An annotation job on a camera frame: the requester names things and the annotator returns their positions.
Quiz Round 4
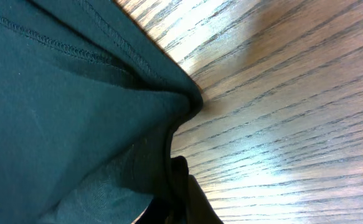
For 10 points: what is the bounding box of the black t-shirt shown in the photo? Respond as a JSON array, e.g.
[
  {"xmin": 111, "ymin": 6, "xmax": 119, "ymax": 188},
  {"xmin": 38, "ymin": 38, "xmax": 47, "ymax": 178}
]
[{"xmin": 0, "ymin": 1, "xmax": 202, "ymax": 223}]

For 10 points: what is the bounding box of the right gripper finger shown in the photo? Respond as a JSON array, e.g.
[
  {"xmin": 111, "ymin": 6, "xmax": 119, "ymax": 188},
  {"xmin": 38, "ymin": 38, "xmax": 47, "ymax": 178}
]
[{"xmin": 186, "ymin": 175, "xmax": 224, "ymax": 224}]

